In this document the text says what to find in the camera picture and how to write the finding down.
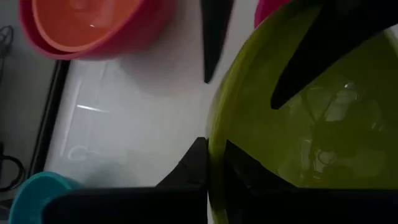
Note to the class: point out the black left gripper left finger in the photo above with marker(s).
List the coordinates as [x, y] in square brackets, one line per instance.
[194, 169]

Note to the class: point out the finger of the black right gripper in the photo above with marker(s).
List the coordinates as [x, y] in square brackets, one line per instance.
[329, 43]
[214, 34]

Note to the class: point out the pink plastic bowl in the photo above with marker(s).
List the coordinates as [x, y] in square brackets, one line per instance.
[130, 40]
[265, 11]

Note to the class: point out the teal plastic bowl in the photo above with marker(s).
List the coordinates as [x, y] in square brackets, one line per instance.
[34, 196]

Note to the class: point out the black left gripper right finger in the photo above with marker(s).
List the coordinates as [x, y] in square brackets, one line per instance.
[245, 174]

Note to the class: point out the orange plastic bowl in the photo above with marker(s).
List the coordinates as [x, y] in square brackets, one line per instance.
[81, 21]

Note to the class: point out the lime green plastic bowl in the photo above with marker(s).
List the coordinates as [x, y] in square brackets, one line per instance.
[264, 124]

